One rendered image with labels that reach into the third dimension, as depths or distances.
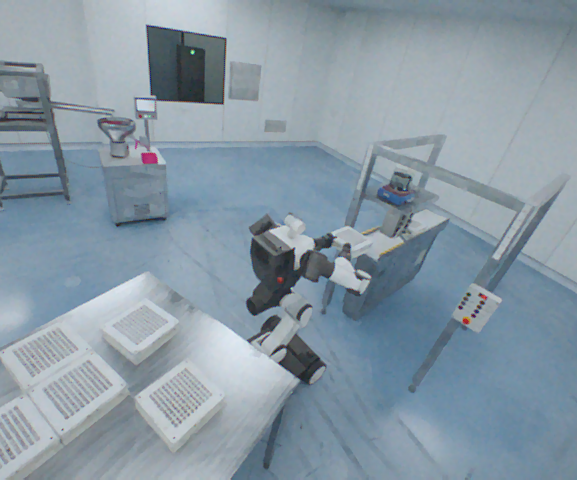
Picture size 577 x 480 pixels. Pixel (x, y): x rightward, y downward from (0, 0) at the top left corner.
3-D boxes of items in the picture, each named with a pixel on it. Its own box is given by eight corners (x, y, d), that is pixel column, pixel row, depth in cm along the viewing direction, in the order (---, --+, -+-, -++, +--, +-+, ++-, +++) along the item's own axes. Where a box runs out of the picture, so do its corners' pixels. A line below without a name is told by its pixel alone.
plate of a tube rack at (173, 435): (173, 447, 107) (173, 445, 106) (133, 400, 118) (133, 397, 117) (226, 397, 125) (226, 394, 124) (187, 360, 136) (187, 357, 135)
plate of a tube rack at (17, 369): (26, 394, 114) (25, 390, 112) (-2, 355, 124) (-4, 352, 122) (93, 351, 132) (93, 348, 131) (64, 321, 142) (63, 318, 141)
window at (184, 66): (151, 100, 560) (146, 24, 499) (150, 100, 561) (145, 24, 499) (223, 104, 631) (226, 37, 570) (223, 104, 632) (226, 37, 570)
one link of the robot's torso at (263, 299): (256, 321, 179) (260, 299, 169) (243, 307, 186) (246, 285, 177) (291, 302, 196) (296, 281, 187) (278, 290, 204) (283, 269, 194)
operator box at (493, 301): (477, 334, 187) (499, 303, 173) (450, 316, 197) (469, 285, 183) (481, 329, 191) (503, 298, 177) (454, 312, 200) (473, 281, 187)
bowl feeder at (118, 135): (104, 161, 332) (98, 125, 312) (100, 149, 356) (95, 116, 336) (152, 159, 357) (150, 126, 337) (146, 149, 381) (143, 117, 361)
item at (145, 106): (139, 153, 366) (134, 96, 333) (137, 150, 373) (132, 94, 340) (160, 152, 378) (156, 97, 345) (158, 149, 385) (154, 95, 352)
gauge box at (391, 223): (391, 239, 227) (400, 215, 217) (379, 232, 233) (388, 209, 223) (406, 231, 241) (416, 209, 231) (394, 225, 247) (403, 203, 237)
